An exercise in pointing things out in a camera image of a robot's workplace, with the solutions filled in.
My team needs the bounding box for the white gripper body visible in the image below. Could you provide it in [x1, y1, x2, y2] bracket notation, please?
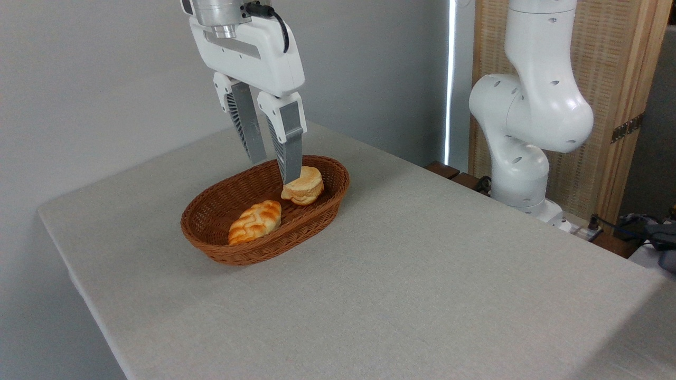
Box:
[189, 16, 306, 99]

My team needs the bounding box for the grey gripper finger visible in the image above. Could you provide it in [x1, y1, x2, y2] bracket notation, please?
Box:
[257, 91, 307, 185]
[213, 72, 267, 165]

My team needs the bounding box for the round pale bread bun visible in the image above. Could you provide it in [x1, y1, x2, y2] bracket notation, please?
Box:
[280, 166, 325, 206]

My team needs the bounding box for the oblong golden bread loaf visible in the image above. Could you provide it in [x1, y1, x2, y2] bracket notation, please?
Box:
[228, 200, 283, 246]

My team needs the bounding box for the brown wicker basket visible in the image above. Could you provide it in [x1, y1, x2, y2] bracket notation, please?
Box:
[181, 155, 350, 266]

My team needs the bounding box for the bright vertical light strip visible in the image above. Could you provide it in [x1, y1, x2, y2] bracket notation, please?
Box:
[444, 0, 457, 165]

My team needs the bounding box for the grey tablecloth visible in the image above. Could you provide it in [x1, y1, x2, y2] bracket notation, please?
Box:
[37, 113, 676, 380]

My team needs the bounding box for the wooden woven folding screen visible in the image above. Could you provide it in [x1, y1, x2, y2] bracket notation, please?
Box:
[469, 0, 674, 227]

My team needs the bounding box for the metal screen hinge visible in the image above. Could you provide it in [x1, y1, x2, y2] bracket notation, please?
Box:
[611, 113, 644, 144]

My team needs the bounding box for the dark grey device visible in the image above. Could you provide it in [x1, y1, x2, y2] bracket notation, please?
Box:
[613, 211, 676, 274]

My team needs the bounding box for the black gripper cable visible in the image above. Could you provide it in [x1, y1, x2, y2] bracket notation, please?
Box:
[246, 3, 290, 54]

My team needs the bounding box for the black power cable with plug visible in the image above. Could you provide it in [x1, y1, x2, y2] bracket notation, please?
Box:
[588, 214, 655, 243]

